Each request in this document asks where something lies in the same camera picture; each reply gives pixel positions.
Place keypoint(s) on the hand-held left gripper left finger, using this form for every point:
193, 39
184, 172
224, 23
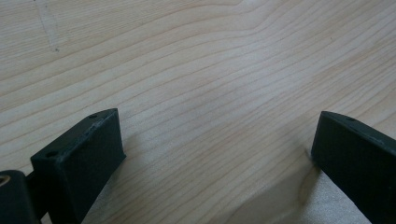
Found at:
84, 161

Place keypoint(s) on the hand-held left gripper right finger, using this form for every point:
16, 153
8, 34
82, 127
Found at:
358, 158

